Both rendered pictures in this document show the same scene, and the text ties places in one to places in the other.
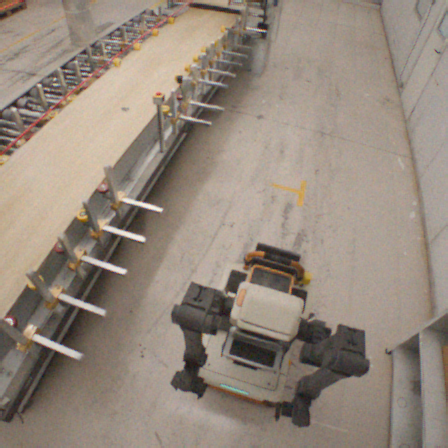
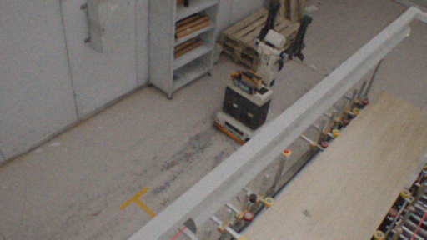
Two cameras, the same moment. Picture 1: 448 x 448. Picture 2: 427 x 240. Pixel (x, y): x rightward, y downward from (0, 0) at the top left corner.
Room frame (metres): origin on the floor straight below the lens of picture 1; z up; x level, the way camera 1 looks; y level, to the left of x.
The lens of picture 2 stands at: (4.64, 0.94, 3.72)
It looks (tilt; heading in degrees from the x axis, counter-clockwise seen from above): 42 degrees down; 203
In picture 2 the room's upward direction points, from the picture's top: 8 degrees clockwise
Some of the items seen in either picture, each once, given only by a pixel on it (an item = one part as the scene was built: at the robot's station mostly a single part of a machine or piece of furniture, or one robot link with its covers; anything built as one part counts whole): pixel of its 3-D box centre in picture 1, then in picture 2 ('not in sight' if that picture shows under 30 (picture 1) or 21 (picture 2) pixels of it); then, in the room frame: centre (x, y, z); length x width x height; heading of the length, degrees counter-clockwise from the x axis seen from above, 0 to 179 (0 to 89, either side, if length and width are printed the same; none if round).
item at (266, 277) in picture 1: (268, 286); (251, 80); (0.86, -0.29, 0.87); 0.23 x 0.15 x 0.11; 77
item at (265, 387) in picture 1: (246, 346); (248, 119); (0.75, -0.26, 0.16); 0.67 x 0.64 x 0.25; 167
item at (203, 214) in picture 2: not in sight; (329, 92); (2.65, 0.77, 2.34); 2.40 x 0.12 x 0.08; 168
